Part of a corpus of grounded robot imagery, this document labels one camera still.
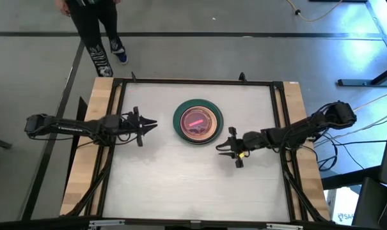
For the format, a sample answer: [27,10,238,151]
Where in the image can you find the pink transparent plastic plate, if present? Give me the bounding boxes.
[184,109,214,139]

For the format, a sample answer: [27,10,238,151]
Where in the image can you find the yellow floor cable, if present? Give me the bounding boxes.
[285,0,344,23]

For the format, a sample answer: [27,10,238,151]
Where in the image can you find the person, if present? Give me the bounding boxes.
[54,0,129,78]

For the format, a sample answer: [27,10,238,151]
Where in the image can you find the black cable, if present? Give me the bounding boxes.
[303,121,387,172]

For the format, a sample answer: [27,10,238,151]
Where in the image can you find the silver metal bracket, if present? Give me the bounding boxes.
[88,219,126,228]
[265,223,304,230]

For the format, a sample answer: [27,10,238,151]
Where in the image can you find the black aluminium table frame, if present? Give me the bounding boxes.
[60,72,330,230]

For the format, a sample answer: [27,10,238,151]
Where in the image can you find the black floor stand frame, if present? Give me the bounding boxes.
[336,0,387,87]

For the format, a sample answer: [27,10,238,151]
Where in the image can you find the white printed box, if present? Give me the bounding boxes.
[326,187,360,226]

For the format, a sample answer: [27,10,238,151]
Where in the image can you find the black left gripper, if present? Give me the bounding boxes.
[133,106,159,148]

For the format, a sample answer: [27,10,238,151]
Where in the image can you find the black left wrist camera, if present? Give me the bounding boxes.
[122,115,136,129]

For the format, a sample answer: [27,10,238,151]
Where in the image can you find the white cable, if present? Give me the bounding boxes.
[352,89,387,112]

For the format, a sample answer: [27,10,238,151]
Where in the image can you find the slate grey plastic plate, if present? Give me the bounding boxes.
[173,98,225,145]

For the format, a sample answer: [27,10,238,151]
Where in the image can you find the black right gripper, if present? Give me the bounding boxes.
[216,126,246,169]

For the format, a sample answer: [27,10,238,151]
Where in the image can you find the black laptop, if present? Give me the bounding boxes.
[352,177,387,230]

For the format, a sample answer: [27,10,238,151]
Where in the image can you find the teal opaque plastic plate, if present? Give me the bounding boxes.
[174,100,223,144]

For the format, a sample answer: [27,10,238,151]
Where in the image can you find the pink opaque plastic plate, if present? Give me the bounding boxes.
[180,106,218,143]

